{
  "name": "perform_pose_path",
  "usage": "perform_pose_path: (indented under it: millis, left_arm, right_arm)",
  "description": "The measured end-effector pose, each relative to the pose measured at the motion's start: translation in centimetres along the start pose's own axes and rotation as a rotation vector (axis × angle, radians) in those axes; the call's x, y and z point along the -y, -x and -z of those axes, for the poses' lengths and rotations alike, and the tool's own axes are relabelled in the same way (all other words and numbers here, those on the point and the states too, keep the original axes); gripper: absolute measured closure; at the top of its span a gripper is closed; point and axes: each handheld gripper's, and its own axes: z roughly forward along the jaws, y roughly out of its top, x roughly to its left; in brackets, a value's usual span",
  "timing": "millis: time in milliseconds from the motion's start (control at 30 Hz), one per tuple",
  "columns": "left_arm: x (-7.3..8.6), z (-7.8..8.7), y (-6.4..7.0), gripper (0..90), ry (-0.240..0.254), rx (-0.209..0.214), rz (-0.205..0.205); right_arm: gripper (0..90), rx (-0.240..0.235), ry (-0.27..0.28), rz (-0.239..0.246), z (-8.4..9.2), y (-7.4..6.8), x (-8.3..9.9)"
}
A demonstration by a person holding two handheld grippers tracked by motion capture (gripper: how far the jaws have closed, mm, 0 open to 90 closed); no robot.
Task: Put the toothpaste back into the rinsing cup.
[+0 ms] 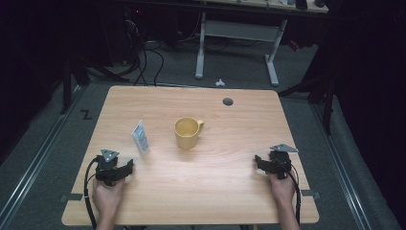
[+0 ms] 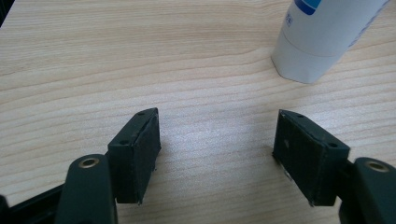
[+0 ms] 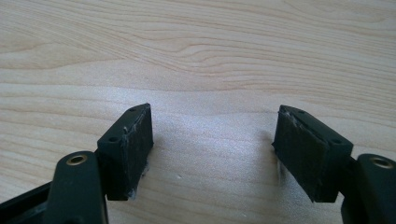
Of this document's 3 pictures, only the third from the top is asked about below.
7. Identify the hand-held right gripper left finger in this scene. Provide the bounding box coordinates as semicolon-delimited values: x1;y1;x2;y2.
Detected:
96;103;154;202

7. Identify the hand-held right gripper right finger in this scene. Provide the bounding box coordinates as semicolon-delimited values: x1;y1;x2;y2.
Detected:
271;105;354;203

